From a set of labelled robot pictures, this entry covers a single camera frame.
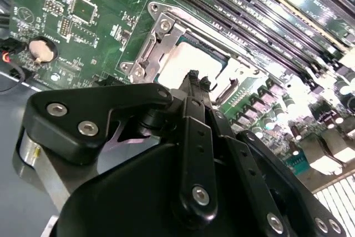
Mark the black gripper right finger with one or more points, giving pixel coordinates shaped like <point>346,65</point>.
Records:
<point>249,165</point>

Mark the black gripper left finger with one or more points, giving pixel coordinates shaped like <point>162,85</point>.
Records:
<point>69,131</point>

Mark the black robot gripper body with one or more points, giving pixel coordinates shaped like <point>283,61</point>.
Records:
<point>124,206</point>

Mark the silver square CPU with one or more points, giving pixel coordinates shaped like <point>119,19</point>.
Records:
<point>194,59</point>

